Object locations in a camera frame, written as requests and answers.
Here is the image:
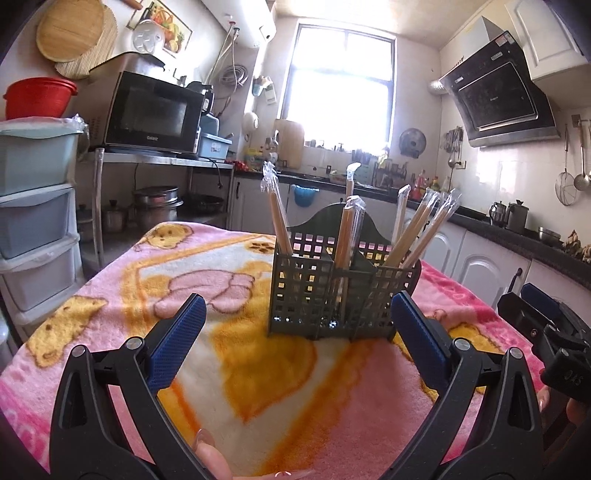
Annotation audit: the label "hanging wire strainer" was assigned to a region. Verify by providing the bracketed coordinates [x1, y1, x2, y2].
[555, 124, 582, 206]

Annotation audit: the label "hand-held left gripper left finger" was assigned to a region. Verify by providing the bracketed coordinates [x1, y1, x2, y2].
[48, 293, 218, 480]

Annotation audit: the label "person's right hand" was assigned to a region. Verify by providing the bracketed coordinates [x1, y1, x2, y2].
[537, 387, 591, 428]

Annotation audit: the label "knife rack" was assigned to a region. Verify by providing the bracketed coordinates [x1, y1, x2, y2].
[353, 150, 375, 182]

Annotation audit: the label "fruit wall picture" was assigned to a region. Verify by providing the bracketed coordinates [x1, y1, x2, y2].
[126, 0, 193, 52]

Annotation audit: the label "bunch of wooden chopsticks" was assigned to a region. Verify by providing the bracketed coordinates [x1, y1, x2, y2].
[260, 161, 462, 306]

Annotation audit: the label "black kitchen countertop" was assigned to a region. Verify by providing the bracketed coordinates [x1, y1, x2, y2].
[233, 168, 591, 278]

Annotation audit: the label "red plastic basin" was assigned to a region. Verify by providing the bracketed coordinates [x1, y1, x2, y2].
[3, 77, 79, 120]

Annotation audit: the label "round bamboo board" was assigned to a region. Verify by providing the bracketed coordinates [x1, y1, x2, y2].
[35, 0, 106, 64]

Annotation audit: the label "mint grey plastic drawer tower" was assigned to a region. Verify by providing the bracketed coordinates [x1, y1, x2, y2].
[0, 117, 86, 325]

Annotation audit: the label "small grey wall fan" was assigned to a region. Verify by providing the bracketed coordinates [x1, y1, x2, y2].
[398, 128, 427, 157]

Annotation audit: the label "hanging kitchen utensils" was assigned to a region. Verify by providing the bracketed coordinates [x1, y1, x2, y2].
[443, 126, 465, 168]

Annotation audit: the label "white kitchen cabinets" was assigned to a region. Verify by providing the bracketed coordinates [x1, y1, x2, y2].
[228, 177, 591, 343]

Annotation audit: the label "small steel pot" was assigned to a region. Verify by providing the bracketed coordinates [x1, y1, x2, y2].
[102, 199, 128, 232]

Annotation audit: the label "person's left hand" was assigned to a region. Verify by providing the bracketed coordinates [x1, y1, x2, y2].
[194, 428, 315, 480]

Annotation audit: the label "beige cutting board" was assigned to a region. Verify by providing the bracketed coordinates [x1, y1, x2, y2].
[275, 119, 306, 169]

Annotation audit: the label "black range hood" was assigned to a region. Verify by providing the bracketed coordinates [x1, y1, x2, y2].
[438, 30, 562, 148]

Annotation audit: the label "steel kitchen table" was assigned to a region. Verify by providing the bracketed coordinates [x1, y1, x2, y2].
[76, 147, 236, 274]

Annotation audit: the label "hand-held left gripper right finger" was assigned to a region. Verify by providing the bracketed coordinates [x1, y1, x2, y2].
[392, 291, 546, 480]

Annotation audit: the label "light blue wall caddy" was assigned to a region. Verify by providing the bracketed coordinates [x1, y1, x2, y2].
[252, 75, 278, 105]

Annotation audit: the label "blue plastic cabinet bin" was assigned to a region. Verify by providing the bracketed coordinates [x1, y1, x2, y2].
[291, 184, 321, 210]

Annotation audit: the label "round ribbed bamboo mat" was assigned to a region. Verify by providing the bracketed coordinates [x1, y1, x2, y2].
[54, 4, 120, 80]

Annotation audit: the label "hanging steel ladle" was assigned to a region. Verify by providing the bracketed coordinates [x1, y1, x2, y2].
[573, 133, 591, 191]

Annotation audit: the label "black wok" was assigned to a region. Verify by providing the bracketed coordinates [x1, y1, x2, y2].
[184, 193, 225, 216]

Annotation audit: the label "white plastic microwave lid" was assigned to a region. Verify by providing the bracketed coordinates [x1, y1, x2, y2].
[132, 19, 166, 55]

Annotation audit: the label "white upper wall cabinet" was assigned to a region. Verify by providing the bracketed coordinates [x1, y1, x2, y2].
[505, 0, 588, 82]

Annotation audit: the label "grey blue dish bin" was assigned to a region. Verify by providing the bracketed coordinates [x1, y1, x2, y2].
[198, 132, 233, 160]

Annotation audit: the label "dark green plastic chopstick holder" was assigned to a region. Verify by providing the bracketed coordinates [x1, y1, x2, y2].
[266, 202, 422, 342]

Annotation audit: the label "kitchen window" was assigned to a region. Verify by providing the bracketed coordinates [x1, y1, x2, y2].
[279, 20, 398, 149]

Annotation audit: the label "coiled grey hose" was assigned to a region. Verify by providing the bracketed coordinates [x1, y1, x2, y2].
[219, 64, 250, 87]

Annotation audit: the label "pink printed blanket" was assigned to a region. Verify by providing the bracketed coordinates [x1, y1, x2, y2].
[0, 221, 551, 480]

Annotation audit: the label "white water heater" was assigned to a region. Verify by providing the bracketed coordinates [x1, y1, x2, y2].
[200, 0, 277, 49]

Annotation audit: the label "row of condiment bottles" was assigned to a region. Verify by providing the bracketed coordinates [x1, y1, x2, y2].
[413, 169, 442, 193]

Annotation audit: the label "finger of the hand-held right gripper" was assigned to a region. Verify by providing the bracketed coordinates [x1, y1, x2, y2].
[521, 282, 567, 320]
[497, 291, 555, 352]

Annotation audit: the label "stacked steel pots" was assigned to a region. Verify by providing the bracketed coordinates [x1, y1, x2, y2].
[133, 185, 184, 223]

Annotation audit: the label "black microwave oven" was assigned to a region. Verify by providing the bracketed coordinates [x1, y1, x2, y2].
[101, 70, 206, 156]

